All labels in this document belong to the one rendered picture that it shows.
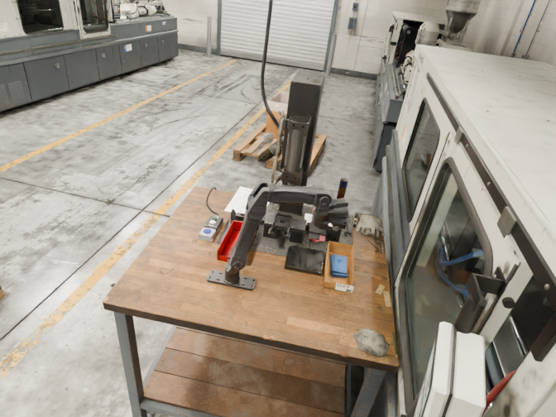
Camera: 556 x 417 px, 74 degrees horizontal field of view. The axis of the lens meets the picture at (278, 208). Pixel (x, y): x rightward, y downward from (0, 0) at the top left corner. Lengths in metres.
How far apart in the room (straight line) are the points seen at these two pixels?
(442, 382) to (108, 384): 2.00
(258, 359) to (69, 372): 1.07
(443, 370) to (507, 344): 0.81
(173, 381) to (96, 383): 0.52
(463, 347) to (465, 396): 0.11
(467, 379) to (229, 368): 1.57
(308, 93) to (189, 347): 1.49
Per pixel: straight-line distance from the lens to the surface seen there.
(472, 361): 0.80
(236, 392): 2.09
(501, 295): 0.86
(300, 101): 1.65
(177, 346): 2.27
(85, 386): 2.49
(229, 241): 1.82
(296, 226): 1.83
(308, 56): 10.90
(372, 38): 10.77
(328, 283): 1.63
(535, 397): 0.83
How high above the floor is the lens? 2.00
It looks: 31 degrees down
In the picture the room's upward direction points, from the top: 7 degrees clockwise
